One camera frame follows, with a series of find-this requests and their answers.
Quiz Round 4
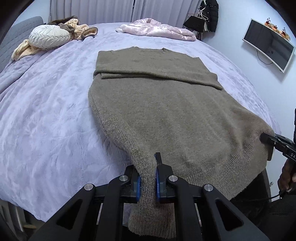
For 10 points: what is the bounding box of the lavender plush bed blanket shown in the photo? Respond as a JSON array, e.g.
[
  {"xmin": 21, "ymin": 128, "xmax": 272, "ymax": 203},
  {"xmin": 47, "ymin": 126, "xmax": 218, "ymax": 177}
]
[{"xmin": 1, "ymin": 23, "xmax": 280, "ymax": 221}]

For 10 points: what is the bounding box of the grey quilted headboard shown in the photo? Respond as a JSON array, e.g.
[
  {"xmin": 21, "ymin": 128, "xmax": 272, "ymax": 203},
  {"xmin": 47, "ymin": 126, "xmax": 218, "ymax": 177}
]
[{"xmin": 1, "ymin": 16, "xmax": 44, "ymax": 72}]

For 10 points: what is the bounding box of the black handbag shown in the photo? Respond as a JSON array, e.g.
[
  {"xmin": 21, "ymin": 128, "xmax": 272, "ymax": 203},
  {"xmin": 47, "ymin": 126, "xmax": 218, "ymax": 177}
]
[{"xmin": 183, "ymin": 16, "xmax": 205, "ymax": 33}]

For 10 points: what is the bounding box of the beige knit garment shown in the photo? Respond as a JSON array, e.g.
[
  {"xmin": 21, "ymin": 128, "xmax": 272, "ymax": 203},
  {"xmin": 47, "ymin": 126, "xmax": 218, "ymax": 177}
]
[{"xmin": 11, "ymin": 19, "xmax": 98, "ymax": 61}]

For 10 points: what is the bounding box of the brown knit sweater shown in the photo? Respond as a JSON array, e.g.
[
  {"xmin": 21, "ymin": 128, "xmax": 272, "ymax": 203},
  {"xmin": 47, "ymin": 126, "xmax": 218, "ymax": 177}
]
[{"xmin": 88, "ymin": 47, "xmax": 274, "ymax": 238}]

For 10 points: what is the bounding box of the white round pleated cushion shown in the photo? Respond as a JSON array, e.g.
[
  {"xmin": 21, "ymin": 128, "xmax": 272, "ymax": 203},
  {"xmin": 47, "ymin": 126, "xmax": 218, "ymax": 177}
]
[{"xmin": 28, "ymin": 25, "xmax": 71, "ymax": 50}]

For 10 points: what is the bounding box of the wall mounted monitor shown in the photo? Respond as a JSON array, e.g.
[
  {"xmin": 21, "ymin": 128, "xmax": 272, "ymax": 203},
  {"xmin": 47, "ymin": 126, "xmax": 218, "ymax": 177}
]
[{"xmin": 242, "ymin": 19, "xmax": 295, "ymax": 73}]

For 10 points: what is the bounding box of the person right hand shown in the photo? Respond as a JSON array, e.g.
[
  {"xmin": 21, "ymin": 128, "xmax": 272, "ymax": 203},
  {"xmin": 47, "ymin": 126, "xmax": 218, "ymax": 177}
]
[{"xmin": 277, "ymin": 159, "xmax": 295, "ymax": 191}]

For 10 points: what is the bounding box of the pink satin puffer jacket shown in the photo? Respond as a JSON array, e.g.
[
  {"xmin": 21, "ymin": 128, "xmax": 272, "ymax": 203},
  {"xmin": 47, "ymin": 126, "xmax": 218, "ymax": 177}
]
[{"xmin": 116, "ymin": 18, "xmax": 197, "ymax": 42}]

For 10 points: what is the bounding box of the black hanging jacket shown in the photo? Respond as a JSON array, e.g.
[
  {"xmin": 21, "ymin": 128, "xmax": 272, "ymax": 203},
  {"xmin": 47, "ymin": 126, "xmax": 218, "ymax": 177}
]
[{"xmin": 205, "ymin": 0, "xmax": 219, "ymax": 32}]

